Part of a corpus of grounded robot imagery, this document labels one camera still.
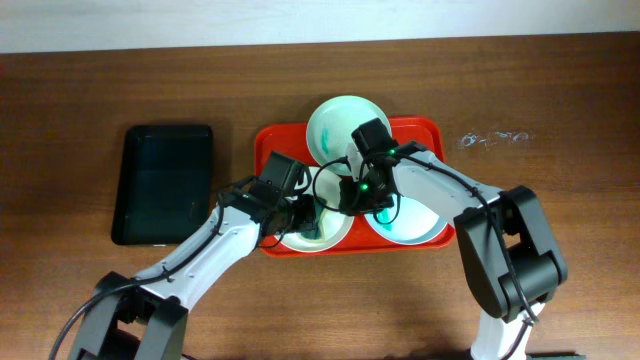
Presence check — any green yellow scrub sponge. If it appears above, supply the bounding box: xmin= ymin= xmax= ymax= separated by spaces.
xmin=299 ymin=221 xmax=323 ymax=241

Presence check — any cream white plate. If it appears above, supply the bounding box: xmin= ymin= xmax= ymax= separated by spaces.
xmin=281 ymin=170 xmax=354 ymax=253

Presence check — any light blue plate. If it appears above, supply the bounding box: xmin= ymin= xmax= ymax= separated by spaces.
xmin=365 ymin=196 xmax=448 ymax=246

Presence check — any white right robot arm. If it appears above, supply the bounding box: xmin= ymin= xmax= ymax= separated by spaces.
xmin=345 ymin=141 xmax=568 ymax=359

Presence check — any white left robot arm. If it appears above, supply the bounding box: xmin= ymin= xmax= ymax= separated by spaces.
xmin=70 ymin=192 xmax=317 ymax=359

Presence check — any red plastic tray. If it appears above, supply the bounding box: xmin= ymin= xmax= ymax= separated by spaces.
xmin=254 ymin=116 xmax=456 ymax=258

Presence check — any black plastic tray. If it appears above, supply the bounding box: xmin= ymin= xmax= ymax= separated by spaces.
xmin=111 ymin=124 xmax=213 ymax=246

